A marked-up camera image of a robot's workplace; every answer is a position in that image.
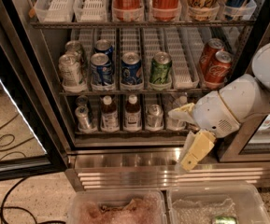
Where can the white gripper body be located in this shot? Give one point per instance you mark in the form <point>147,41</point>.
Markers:
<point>211,113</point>

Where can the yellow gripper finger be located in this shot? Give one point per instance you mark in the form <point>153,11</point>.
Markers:
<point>196,147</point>
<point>183,113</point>

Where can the silver can bottom shelf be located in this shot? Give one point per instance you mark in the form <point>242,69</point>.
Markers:
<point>155,116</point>

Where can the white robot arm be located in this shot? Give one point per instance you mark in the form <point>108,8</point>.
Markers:
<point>240,97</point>

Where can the red coke can front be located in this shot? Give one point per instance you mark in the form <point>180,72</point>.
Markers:
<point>218,67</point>

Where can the red coke can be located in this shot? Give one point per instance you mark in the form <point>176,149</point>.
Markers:
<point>212,46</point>
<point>218,67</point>

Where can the green soda can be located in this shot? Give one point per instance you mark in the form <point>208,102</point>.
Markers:
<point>160,68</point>

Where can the empty white tray middle shelf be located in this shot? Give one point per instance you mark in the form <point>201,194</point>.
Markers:
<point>184,76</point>

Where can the red coke can back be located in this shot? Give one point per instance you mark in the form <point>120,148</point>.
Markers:
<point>212,46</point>

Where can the blue pepsi can centre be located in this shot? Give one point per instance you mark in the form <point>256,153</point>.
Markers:
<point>131,70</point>

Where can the blue pepsi can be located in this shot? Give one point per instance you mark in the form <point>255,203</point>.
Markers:
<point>131,70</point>
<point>104,46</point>
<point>101,70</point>

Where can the steel fridge base grille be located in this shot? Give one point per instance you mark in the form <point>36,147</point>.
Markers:
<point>164,176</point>

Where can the green can in bin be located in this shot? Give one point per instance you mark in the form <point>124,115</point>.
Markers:
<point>224,220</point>

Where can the blue pepsi can front left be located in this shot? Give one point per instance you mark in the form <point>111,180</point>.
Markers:
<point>101,70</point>

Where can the dark can bottom back left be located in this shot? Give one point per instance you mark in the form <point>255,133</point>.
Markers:
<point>82,100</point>

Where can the silver slim can bottom left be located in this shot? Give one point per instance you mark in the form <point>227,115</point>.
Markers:
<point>84,118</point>

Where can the blue pepsi can back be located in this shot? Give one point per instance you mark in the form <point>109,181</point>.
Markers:
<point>104,46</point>

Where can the white can middle front left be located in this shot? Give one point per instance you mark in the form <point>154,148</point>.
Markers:
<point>70,69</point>

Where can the white can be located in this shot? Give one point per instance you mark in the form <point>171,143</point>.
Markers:
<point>75,47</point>
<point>70,69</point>

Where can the white can middle back left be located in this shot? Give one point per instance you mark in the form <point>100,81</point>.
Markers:
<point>75,47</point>

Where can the open glass fridge door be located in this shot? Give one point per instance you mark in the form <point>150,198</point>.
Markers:
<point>28,143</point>

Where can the clear water bottle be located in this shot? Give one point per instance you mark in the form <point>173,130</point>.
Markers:
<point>176,124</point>

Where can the brown juice bottle right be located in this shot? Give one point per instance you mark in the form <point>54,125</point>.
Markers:
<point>132,117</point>

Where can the brown juice bottle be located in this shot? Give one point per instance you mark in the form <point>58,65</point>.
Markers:
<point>132,117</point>
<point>109,114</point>

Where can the clear bin with bubble wrap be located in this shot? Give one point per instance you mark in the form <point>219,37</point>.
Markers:
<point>199,203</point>

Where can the brown juice bottle left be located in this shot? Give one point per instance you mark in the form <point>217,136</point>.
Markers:
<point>109,114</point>

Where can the clear bin with pink wrap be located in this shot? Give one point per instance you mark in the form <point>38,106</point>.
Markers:
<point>118,206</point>

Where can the empty white tray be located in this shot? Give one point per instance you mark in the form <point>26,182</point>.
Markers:
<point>54,10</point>
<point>91,10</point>

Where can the empty white tray top left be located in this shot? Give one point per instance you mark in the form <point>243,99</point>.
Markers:
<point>54,10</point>

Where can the right fridge door frame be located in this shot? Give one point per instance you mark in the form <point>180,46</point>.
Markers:
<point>252,141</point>

